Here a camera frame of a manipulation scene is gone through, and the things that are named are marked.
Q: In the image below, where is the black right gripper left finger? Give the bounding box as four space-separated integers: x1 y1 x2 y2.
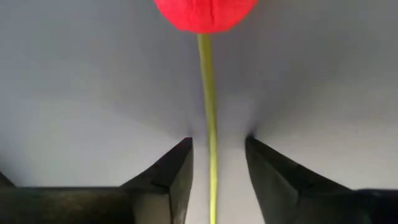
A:
0 137 195 224

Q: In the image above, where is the bright red artificial tulip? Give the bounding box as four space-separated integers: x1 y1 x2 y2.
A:
153 0 259 224

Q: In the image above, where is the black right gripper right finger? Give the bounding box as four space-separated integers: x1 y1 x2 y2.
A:
244 134 398 224

